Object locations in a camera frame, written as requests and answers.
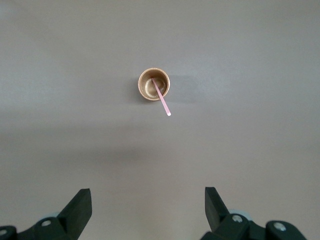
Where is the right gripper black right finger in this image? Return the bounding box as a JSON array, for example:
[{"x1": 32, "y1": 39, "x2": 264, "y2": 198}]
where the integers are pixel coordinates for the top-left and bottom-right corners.
[{"x1": 201, "y1": 186, "x2": 307, "y2": 240}]

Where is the pink chopstick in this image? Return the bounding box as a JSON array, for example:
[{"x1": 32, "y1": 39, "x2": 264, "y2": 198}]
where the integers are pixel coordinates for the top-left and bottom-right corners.
[{"x1": 150, "y1": 77, "x2": 172, "y2": 118}]

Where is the brown cylindrical cup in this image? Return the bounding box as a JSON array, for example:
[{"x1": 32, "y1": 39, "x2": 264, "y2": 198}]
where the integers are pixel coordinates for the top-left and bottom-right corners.
[{"x1": 138, "y1": 67, "x2": 172, "y2": 102}]

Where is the brown table cover sheet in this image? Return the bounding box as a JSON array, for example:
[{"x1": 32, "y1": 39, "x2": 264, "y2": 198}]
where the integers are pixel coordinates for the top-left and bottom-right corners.
[{"x1": 0, "y1": 0, "x2": 320, "y2": 240}]

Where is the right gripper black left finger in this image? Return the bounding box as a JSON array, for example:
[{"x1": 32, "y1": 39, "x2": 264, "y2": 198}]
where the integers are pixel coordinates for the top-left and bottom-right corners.
[{"x1": 0, "y1": 188, "x2": 93, "y2": 240}]

